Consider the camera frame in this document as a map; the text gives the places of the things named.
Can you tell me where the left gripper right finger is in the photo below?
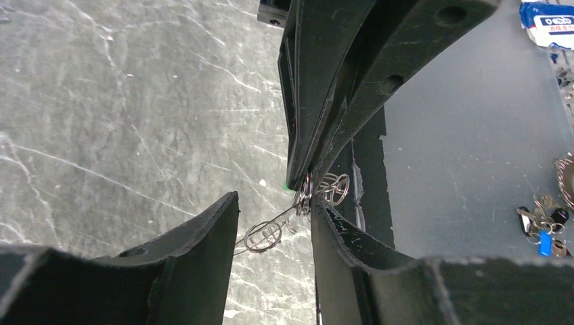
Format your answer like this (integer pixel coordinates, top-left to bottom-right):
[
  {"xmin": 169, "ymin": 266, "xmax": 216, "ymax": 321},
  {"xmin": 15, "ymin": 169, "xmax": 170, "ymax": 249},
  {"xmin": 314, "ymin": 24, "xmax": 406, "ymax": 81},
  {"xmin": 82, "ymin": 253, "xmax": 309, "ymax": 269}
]
[{"xmin": 311, "ymin": 199, "xmax": 573, "ymax": 324}]

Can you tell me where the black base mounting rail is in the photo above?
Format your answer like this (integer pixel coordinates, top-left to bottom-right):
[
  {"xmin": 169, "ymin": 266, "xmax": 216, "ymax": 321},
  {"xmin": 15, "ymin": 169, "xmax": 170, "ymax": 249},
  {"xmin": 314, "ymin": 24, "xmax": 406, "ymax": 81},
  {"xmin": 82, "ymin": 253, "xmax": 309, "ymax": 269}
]
[{"xmin": 330, "ymin": 109, "xmax": 395, "ymax": 248}]

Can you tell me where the spare metal keyring band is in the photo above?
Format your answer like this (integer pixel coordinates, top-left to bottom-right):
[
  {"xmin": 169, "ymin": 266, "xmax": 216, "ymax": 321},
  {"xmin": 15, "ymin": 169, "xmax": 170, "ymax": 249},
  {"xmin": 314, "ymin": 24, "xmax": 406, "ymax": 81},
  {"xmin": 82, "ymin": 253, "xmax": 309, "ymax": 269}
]
[{"xmin": 553, "ymin": 152, "xmax": 573, "ymax": 211}]

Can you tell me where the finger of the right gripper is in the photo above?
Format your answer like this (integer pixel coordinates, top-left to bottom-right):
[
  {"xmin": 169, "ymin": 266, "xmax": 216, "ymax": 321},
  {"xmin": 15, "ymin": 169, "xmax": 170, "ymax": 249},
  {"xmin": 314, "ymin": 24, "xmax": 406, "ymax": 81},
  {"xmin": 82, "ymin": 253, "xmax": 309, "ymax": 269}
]
[
  {"xmin": 278, "ymin": 1, "xmax": 377, "ymax": 190},
  {"xmin": 312, "ymin": 1, "xmax": 500, "ymax": 183}
]

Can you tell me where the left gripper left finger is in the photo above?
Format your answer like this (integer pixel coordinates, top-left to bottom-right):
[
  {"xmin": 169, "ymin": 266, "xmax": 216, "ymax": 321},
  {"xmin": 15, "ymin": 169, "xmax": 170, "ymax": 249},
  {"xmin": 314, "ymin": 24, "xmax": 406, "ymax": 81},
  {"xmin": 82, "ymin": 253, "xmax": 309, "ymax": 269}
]
[{"xmin": 1, "ymin": 192, "xmax": 240, "ymax": 324}]

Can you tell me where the blue white tissue pack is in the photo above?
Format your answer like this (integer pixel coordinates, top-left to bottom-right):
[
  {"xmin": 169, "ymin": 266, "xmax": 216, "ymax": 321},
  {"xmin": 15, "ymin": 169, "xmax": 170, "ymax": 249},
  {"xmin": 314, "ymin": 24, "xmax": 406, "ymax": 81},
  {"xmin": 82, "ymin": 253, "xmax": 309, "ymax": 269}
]
[{"xmin": 519, "ymin": 1, "xmax": 573, "ymax": 51}]

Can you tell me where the pile of spare keys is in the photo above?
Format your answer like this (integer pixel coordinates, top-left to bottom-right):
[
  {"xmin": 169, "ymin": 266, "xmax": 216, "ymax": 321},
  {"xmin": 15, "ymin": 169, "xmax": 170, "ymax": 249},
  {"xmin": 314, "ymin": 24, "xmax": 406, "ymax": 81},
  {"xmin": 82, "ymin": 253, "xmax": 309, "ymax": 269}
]
[{"xmin": 516, "ymin": 193, "xmax": 573, "ymax": 258}]

